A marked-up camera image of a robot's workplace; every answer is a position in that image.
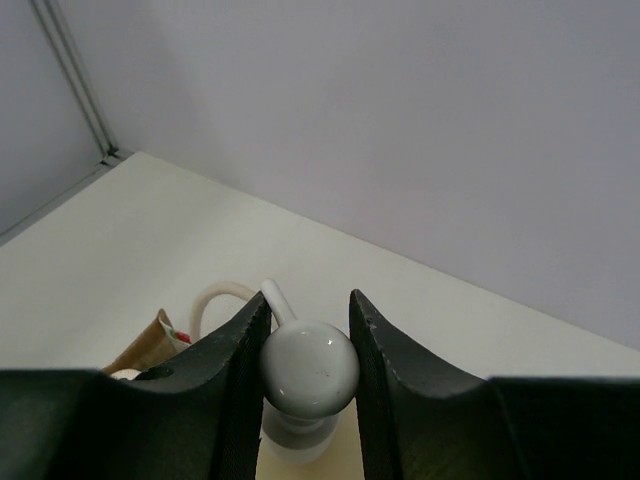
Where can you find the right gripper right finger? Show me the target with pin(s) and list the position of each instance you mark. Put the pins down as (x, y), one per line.
(420, 417)

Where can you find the watermelon print canvas bag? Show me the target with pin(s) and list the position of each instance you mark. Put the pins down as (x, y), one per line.
(161, 340)

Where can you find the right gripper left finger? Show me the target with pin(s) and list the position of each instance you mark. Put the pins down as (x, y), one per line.
(195, 416)

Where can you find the left aluminium frame post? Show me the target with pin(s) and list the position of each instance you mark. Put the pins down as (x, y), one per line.
(55, 139)

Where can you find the cream pump soap bottle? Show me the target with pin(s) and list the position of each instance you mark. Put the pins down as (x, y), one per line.
(310, 372)

